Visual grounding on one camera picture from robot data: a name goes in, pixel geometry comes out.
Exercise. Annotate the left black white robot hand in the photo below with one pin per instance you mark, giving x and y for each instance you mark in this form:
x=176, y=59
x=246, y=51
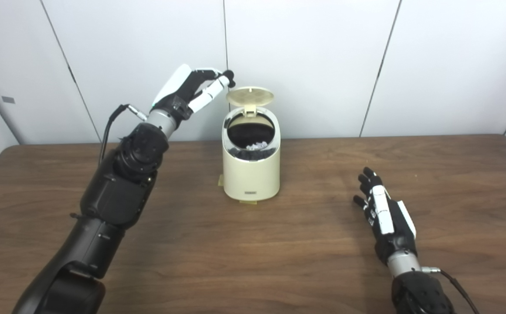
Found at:
x=176, y=93

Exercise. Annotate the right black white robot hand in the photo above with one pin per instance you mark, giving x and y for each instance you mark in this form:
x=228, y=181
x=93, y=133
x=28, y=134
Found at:
x=392, y=231

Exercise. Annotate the white paper ball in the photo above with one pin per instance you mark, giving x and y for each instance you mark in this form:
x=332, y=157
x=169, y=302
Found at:
x=257, y=145

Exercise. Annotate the cream-colored trash bin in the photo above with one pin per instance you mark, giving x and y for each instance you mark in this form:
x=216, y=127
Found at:
x=250, y=174

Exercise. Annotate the cream round bin lid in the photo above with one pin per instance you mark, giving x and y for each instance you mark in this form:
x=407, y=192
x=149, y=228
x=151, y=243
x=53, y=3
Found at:
x=250, y=97

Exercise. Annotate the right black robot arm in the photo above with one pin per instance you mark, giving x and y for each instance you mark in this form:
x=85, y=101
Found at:
x=418, y=292

